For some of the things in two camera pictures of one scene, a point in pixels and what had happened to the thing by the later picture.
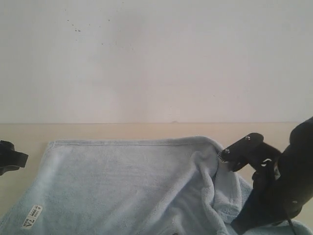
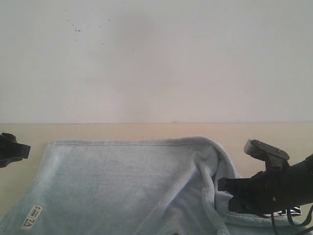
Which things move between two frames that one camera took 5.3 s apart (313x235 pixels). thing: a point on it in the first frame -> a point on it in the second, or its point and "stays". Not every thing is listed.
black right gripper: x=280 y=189 -> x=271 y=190
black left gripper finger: x=11 y=160 -> x=11 y=151
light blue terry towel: x=176 y=186 stays
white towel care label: x=33 y=216 stays
